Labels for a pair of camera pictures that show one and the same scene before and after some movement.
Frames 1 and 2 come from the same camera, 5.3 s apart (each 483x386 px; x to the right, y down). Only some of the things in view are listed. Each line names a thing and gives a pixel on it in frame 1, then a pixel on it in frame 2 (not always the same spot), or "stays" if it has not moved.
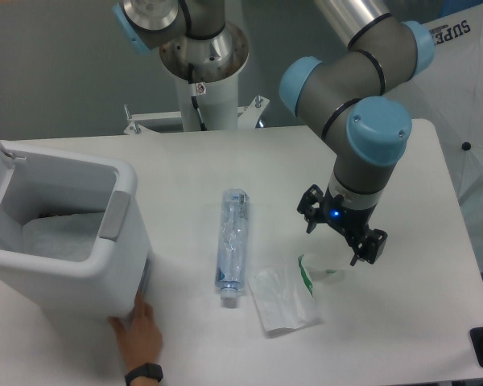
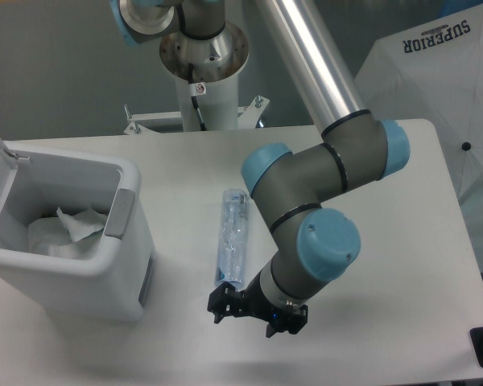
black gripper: (353, 219) → (226, 301)
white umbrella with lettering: (459, 94) stays
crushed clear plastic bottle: (233, 242) stays
